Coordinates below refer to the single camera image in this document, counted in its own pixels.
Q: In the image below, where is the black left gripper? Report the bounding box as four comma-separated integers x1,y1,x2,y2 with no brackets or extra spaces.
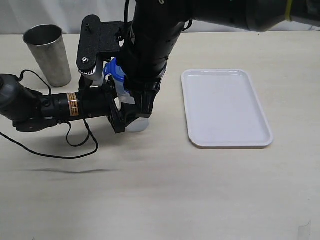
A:
77,76,150,134

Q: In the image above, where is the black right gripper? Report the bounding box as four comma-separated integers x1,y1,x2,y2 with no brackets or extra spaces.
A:
124,72,165,116

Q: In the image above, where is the clear plastic tall container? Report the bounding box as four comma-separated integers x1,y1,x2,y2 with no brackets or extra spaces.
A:
115,80,150,133

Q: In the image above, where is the blue plastic snap lid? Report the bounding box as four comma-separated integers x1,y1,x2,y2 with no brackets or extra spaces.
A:
103,57,131,98

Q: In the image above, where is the stainless steel tumbler cup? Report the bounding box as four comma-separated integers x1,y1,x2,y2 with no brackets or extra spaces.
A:
22,24,72,88

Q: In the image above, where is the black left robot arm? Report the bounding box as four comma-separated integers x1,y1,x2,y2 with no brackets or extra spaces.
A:
0,74,142,134

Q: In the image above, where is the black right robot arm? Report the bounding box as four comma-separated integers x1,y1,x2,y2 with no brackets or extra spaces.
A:
117,0,293,118

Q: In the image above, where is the white rectangular plastic tray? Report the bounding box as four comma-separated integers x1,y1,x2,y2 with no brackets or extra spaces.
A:
181,69,274,149

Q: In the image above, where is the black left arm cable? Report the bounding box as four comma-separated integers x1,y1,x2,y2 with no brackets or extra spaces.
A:
0,69,100,160

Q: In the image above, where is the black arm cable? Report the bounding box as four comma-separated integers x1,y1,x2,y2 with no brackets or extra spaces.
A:
0,69,100,160
123,0,131,26

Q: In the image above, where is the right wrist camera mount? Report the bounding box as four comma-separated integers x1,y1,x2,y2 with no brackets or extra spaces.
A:
76,14,125,73

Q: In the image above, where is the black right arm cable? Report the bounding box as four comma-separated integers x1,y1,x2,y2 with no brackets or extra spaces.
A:
123,0,131,26

